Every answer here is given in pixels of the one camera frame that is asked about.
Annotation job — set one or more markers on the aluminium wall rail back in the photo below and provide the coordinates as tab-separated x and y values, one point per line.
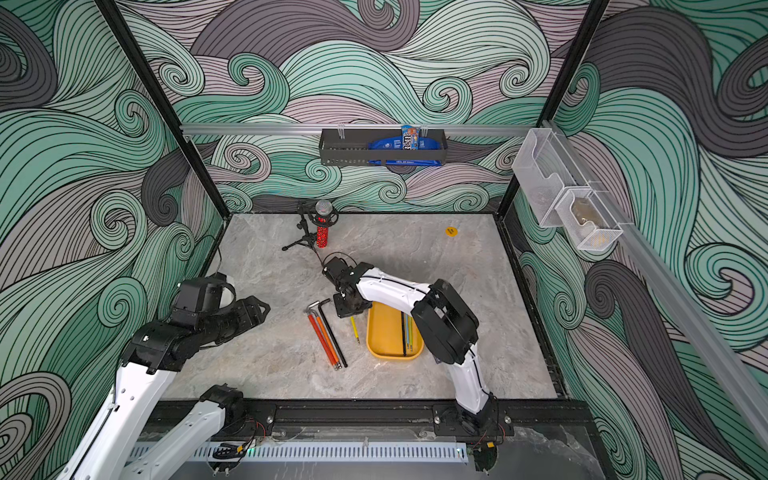
305	129

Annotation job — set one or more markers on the black wall basket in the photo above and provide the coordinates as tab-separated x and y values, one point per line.
350	148

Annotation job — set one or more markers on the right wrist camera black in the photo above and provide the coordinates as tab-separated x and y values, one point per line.
335	268

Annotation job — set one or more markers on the yellow handled hex key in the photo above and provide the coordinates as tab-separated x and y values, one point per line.
355	329

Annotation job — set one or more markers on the red silver microphone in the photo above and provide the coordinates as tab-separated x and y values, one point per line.
324	213

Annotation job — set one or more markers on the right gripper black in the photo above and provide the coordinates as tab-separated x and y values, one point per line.
347	307

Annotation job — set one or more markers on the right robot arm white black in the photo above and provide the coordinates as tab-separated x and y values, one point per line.
445	322

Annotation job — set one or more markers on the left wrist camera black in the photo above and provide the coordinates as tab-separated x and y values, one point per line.
198	298

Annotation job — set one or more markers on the clear wall bin small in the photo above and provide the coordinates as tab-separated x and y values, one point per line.
587	221

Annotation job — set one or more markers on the black corner frame post left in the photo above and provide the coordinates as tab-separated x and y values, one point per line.
121	31

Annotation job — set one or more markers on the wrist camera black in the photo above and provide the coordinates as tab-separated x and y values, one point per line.
198	298
335	268

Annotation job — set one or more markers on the white slotted cable duct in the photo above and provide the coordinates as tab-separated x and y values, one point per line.
358	452

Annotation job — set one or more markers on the orange handled hex key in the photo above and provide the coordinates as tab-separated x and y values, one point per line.
314	306

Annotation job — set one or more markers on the black corner frame post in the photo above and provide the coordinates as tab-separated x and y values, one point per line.
121	31
569	28

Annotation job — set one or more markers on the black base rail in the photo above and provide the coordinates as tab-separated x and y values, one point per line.
427	419

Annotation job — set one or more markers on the red handled hex key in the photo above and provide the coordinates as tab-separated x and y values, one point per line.
322	337

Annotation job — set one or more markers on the aluminium wall rail right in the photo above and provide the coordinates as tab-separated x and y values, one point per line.
746	394

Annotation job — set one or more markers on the aluminium wall rail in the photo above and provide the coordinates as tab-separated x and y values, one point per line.
746	394
305	129

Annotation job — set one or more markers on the black corner frame post right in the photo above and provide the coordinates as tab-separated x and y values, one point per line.
569	28

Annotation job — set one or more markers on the thin black hex key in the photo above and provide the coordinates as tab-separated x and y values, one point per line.
330	334

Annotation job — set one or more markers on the yellow storage tray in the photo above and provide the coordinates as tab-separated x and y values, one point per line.
383	337

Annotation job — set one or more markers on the black tripod microphone stand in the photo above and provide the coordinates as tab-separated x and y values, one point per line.
308	225

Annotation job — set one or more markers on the blue snack package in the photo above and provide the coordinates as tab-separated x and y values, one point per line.
410	146

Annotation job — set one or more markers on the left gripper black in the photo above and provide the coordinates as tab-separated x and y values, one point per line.
250	315

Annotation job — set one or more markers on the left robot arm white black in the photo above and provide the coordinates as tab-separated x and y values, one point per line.
148	365

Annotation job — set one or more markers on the clear wall bin large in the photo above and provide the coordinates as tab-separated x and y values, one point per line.
545	167

